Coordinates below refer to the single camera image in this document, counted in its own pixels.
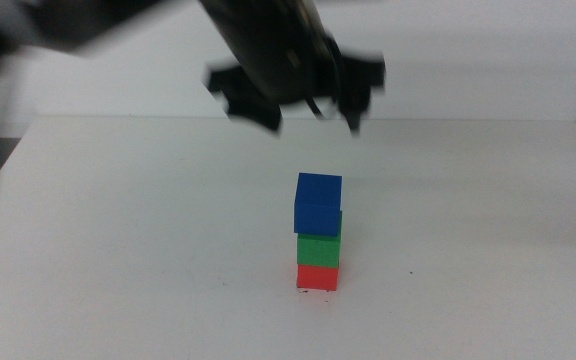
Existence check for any blue cube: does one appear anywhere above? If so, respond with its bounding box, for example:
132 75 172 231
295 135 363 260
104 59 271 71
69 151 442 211
293 172 344 238

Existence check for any green cube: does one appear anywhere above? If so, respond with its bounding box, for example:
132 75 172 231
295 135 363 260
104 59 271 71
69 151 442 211
295 210 344 269

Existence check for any red cube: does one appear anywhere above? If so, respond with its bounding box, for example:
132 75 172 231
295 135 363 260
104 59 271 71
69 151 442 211
295 263 340 293

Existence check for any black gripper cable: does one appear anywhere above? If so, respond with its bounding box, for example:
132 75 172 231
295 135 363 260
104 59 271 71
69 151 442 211
303 95 326 121

